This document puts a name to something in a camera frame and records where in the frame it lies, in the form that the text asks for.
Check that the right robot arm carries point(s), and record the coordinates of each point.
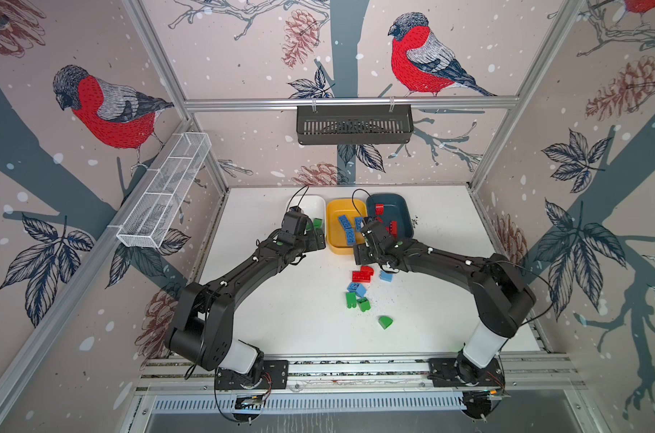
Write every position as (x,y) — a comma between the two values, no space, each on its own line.
(502,297)

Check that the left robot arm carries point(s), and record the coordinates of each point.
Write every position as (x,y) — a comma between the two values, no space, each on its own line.
(202,326)

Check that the dark teal plastic bin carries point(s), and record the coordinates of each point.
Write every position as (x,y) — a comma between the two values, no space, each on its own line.
(396,209)

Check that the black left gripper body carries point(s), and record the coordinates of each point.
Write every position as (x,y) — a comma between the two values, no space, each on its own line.
(308,242)

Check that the aluminium front rail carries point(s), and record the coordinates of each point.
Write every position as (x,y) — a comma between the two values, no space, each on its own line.
(509,372)

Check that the red lego brick low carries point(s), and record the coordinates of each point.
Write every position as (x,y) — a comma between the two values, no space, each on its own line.
(363,275)

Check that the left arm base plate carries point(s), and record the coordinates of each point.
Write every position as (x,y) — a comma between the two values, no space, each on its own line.
(263,375)

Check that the green lego brick front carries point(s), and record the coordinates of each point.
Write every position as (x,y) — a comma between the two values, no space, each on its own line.
(352,300)

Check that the blue lego brick cluster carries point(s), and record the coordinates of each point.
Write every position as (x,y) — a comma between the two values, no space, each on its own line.
(358,289)

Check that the light blue small lego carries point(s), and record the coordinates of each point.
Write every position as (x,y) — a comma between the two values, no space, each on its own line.
(387,277)

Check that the white wire mesh basket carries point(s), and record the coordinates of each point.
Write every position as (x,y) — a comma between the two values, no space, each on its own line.
(155,211)

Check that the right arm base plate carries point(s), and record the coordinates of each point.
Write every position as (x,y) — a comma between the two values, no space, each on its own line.
(459,372)

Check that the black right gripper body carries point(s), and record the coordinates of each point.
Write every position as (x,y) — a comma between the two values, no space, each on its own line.
(367,254)

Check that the white plastic bin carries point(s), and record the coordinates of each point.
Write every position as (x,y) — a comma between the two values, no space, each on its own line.
(313,206)

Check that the yellow plastic bin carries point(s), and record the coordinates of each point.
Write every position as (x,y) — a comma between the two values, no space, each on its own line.
(336,236)

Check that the black wire shelf basket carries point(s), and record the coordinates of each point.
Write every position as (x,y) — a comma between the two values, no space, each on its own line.
(337,125)

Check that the red long lego brick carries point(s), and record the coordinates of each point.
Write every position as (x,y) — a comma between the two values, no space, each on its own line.
(393,229)

